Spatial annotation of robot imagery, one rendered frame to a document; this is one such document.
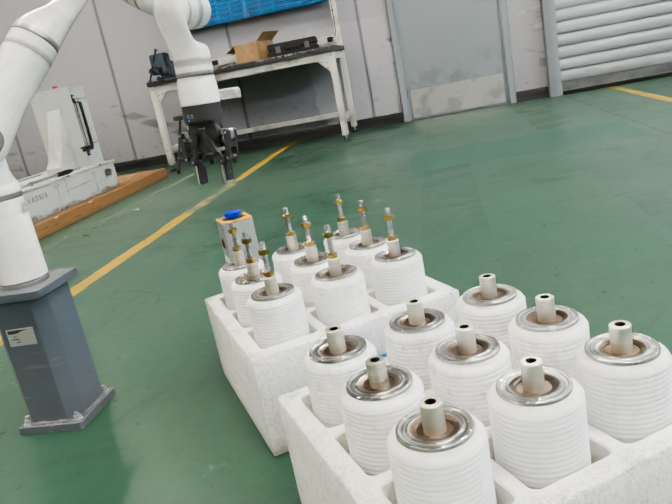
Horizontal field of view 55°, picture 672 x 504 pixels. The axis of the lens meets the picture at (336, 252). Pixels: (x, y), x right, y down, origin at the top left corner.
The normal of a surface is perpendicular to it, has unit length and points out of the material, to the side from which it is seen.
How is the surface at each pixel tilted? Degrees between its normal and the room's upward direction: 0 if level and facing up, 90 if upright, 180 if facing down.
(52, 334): 88
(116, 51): 90
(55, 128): 67
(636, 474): 90
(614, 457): 0
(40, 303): 93
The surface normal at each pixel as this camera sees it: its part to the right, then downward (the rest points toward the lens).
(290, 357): 0.37, 0.18
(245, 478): -0.18, -0.94
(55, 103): -0.14, 0.30
